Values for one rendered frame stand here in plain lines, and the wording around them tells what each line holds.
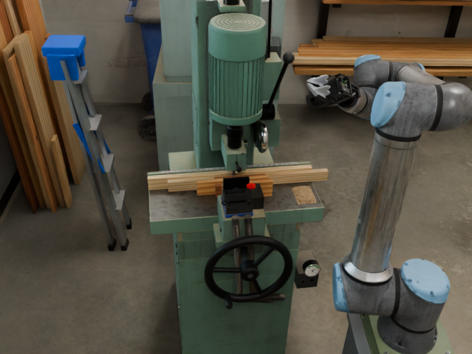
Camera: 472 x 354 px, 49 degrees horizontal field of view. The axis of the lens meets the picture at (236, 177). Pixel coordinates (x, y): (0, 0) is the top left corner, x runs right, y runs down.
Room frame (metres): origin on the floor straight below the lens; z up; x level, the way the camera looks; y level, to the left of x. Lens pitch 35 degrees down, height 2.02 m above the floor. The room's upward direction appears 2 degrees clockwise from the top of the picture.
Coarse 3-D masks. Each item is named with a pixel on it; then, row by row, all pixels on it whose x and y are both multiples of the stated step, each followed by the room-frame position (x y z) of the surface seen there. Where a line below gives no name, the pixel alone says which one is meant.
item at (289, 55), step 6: (288, 54) 1.45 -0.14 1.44; (288, 60) 1.45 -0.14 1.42; (282, 72) 1.50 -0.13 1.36; (282, 78) 1.53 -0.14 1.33; (276, 84) 1.56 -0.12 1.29; (276, 90) 1.57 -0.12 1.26; (270, 102) 1.63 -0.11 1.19; (264, 108) 1.67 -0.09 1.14; (270, 108) 1.67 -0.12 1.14; (264, 114) 1.66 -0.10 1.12; (270, 114) 1.66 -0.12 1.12
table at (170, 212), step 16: (160, 192) 1.47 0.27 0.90; (176, 192) 1.47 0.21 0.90; (192, 192) 1.48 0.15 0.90; (288, 192) 1.49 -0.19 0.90; (160, 208) 1.38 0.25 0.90; (176, 208) 1.39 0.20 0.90; (192, 208) 1.39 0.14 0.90; (208, 208) 1.39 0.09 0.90; (272, 208) 1.40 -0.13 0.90; (288, 208) 1.40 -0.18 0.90; (304, 208) 1.41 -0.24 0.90; (320, 208) 1.41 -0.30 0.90; (160, 224) 1.32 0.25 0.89; (176, 224) 1.33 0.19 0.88; (192, 224) 1.34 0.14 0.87; (208, 224) 1.34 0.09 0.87; (272, 224) 1.38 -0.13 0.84
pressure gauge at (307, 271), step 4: (308, 260) 1.37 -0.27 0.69; (312, 260) 1.37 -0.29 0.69; (304, 264) 1.36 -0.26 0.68; (308, 264) 1.35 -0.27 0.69; (312, 264) 1.35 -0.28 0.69; (316, 264) 1.35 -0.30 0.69; (304, 268) 1.35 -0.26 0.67; (308, 268) 1.35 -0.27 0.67; (312, 268) 1.35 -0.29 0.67; (316, 268) 1.35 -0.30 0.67; (320, 268) 1.35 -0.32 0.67; (304, 272) 1.34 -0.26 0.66; (308, 272) 1.35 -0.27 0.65; (312, 272) 1.35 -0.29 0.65; (316, 272) 1.35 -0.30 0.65; (308, 276) 1.34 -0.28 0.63; (312, 276) 1.35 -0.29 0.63
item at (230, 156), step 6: (222, 138) 1.58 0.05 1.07; (222, 144) 1.57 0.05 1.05; (222, 150) 1.57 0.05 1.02; (228, 150) 1.50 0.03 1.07; (234, 150) 1.50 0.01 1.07; (240, 150) 1.50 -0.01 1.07; (228, 156) 1.47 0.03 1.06; (234, 156) 1.48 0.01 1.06; (240, 156) 1.48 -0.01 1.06; (246, 156) 1.48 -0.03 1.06; (228, 162) 1.47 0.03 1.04; (234, 162) 1.48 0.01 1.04; (240, 162) 1.48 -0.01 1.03; (246, 162) 1.48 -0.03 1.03; (228, 168) 1.47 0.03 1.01; (234, 168) 1.48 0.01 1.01
